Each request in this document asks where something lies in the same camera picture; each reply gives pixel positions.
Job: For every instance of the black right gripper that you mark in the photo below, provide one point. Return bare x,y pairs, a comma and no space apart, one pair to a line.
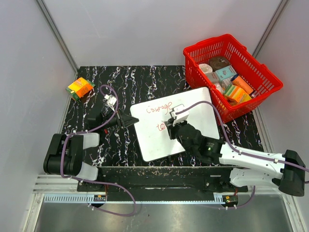
172,128

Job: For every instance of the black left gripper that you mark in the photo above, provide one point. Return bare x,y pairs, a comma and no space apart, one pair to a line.
128,120

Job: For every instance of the white whiteboard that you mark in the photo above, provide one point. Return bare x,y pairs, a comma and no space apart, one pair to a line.
154,116

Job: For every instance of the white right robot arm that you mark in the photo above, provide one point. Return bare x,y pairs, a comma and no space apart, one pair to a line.
285,171

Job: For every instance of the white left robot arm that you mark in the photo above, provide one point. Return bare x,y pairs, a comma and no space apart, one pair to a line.
73,164

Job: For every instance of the orange green snack box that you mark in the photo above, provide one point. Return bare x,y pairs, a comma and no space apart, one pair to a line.
79,88

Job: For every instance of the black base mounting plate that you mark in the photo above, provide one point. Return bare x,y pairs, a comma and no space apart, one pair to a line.
209,179

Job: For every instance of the white toilet paper roll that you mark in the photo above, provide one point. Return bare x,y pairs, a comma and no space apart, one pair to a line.
205,68

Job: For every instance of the yellow green sponge pack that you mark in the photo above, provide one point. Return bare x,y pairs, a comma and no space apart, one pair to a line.
236,94

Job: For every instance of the brown round lid jar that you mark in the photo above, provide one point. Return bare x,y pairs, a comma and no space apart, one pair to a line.
218,62

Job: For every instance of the teal cardboard box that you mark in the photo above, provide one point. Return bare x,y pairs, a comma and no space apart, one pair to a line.
226,72

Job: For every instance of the orange blue box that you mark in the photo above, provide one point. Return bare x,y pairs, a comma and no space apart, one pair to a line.
237,80

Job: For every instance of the red plastic shopping basket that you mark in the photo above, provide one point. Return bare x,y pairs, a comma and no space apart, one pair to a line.
257,75

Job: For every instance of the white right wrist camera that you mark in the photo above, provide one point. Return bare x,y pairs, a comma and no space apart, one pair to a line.
179,114

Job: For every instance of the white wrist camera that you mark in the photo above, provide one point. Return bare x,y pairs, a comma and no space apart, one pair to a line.
110,101
179,114

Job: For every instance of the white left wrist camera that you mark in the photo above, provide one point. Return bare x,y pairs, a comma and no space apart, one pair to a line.
110,101

